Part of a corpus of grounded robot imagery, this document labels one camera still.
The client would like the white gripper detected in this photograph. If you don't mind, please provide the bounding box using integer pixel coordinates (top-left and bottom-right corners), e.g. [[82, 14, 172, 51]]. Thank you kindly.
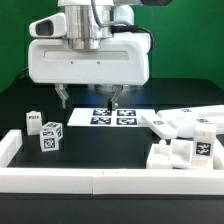
[[28, 13, 150, 111]]

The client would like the white chair seat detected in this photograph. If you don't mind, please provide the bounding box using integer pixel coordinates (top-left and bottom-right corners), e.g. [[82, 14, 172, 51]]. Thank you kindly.
[[146, 138, 214, 170]]

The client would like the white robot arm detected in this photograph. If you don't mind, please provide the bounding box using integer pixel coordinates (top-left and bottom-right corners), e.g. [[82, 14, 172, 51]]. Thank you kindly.
[[28, 0, 172, 110]]

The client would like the white chair back piece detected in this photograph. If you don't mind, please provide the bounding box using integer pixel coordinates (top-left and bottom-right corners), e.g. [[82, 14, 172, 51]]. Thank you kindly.
[[157, 105, 224, 138]]

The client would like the white marker tag sheet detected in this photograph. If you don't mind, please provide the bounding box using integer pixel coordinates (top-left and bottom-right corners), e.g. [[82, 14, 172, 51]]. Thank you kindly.
[[67, 108, 155, 127]]

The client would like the black cable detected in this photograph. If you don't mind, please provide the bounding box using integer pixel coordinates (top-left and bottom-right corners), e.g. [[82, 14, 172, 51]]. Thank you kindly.
[[14, 67, 30, 81]]

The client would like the grey braided cable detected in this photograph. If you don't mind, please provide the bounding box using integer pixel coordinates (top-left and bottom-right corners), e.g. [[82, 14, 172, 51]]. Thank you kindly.
[[89, 0, 154, 51]]

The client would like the white U-shaped fence wall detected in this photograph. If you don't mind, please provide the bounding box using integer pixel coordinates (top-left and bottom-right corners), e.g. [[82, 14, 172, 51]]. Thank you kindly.
[[0, 130, 224, 195]]

